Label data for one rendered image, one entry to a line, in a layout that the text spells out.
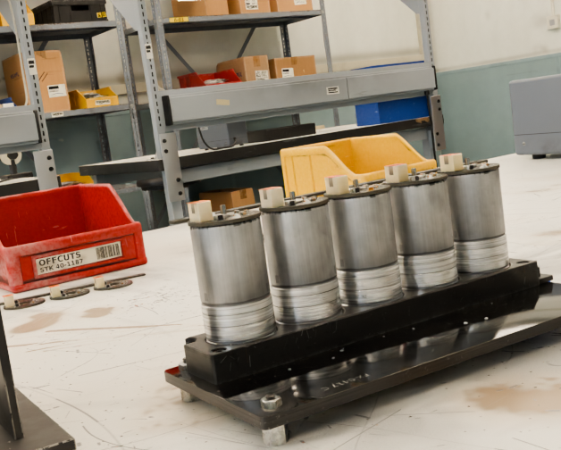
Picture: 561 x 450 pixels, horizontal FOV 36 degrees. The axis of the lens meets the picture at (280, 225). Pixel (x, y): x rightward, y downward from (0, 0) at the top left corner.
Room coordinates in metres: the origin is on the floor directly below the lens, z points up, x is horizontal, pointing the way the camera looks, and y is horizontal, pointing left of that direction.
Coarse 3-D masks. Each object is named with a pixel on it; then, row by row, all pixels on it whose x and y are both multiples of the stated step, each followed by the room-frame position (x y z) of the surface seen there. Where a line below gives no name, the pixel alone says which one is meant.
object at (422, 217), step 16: (400, 192) 0.32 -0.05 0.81; (416, 192) 0.32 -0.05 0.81; (432, 192) 0.32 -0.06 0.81; (400, 208) 0.32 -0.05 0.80; (416, 208) 0.32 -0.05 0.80; (432, 208) 0.32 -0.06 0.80; (448, 208) 0.32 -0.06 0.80; (400, 224) 0.32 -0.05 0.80; (416, 224) 0.32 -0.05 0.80; (432, 224) 0.32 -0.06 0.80; (448, 224) 0.32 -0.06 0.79; (400, 240) 0.32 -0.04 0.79; (416, 240) 0.32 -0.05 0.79; (432, 240) 0.32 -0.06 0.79; (448, 240) 0.32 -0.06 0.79; (400, 256) 0.32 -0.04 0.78; (416, 256) 0.32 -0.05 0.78; (432, 256) 0.32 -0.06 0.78; (448, 256) 0.32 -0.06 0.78; (400, 272) 0.32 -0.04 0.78; (416, 272) 0.32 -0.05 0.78; (432, 272) 0.32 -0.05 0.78; (448, 272) 0.32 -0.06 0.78; (416, 288) 0.32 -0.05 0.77
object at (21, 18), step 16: (16, 0) 2.68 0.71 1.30; (16, 16) 2.70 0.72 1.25; (32, 48) 2.70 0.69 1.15; (32, 80) 2.69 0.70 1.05; (32, 96) 2.68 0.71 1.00; (0, 112) 2.62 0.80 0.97; (32, 144) 2.67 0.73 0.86; (48, 144) 2.70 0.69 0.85; (0, 192) 2.59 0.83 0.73; (16, 192) 2.62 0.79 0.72
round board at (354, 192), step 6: (366, 186) 0.32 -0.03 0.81; (372, 186) 0.32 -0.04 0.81; (378, 186) 0.31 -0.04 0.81; (384, 186) 0.32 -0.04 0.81; (354, 192) 0.31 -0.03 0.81; (360, 192) 0.30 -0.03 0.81; (366, 192) 0.30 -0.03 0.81; (372, 192) 0.30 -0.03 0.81; (378, 192) 0.30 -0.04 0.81; (330, 198) 0.31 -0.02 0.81
